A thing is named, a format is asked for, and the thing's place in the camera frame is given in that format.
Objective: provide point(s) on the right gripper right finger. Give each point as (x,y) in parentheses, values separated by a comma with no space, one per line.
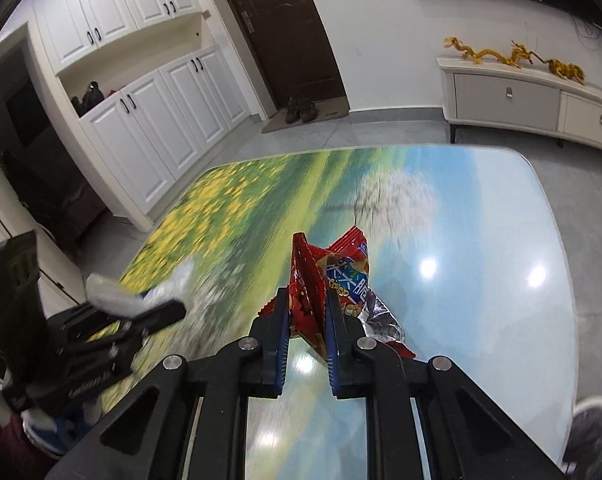
(425,420)

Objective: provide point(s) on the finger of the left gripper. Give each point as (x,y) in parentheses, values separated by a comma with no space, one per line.
(158,318)

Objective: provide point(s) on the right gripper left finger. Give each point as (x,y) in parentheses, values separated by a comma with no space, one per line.
(188,419)

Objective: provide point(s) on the clear plastic bag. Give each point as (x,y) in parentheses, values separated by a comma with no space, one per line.
(116,299)

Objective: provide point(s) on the red snack bag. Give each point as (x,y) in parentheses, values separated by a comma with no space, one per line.
(328,287)

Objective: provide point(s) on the left blue white gloved hand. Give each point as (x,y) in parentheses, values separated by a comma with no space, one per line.
(56,436)

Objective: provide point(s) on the dark handbag on shelf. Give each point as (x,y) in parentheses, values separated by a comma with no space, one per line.
(92,97)

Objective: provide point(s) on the pair of dark shoes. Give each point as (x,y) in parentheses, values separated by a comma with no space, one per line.
(300,110)

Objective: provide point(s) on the white built-in cabinet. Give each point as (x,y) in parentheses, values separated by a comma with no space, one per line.
(173,83)

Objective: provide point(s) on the dark brown entrance door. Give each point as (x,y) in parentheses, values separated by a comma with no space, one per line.
(292,50)

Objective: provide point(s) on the white grey TV console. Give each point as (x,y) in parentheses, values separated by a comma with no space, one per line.
(498,96)

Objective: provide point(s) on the small golden dragon figurine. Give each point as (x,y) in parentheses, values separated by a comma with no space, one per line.
(567,71)

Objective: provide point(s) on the long golden dragon figurine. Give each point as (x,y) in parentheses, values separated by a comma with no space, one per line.
(519,53)

